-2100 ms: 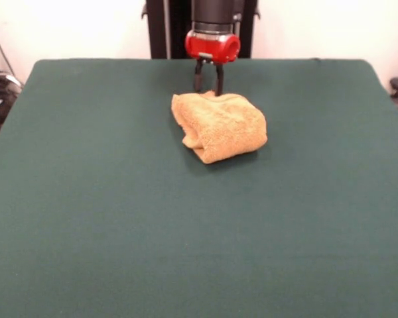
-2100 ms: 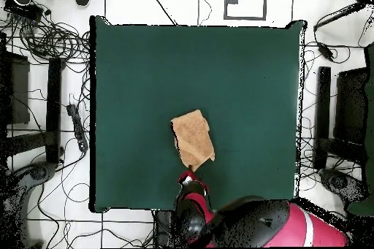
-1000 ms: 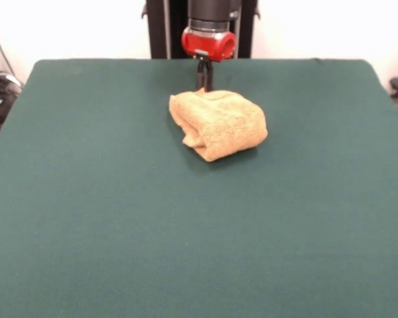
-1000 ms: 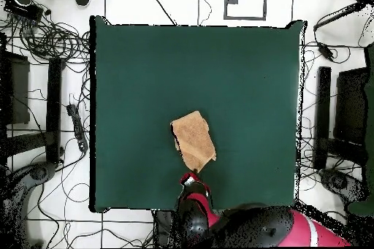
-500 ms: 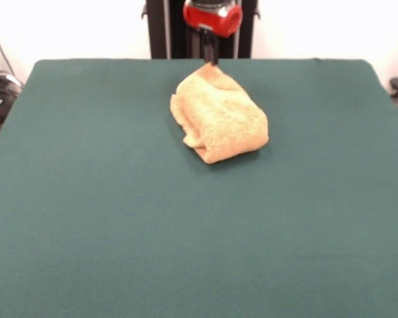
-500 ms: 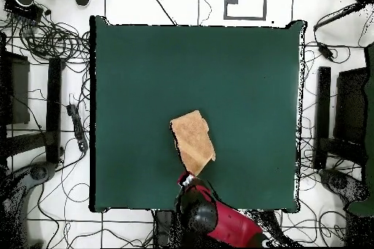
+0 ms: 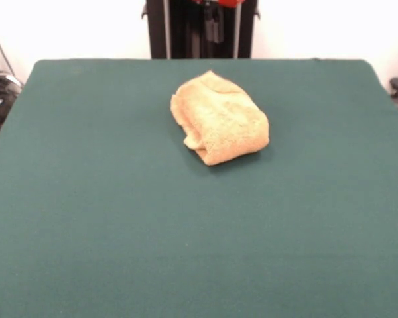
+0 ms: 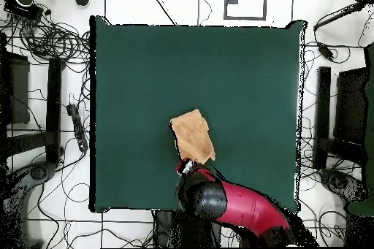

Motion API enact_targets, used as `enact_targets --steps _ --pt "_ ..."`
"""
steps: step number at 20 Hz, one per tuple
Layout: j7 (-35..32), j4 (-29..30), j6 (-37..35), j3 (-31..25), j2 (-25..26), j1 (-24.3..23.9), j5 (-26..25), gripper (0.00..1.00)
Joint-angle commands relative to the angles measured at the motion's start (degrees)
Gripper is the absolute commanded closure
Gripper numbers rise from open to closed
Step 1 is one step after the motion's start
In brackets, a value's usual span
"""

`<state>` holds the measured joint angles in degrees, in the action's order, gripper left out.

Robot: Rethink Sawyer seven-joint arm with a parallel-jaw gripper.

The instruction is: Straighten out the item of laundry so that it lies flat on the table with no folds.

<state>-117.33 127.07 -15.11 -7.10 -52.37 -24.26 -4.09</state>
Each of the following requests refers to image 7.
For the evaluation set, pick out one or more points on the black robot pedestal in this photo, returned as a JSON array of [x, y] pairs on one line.
[[159, 33]]

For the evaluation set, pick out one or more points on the dark green table cloth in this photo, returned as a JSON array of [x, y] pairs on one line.
[[119, 198]]

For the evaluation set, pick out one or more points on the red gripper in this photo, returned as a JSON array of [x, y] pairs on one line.
[[225, 3]]

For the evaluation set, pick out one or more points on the tan terry towel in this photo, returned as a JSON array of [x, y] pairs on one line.
[[225, 122]]

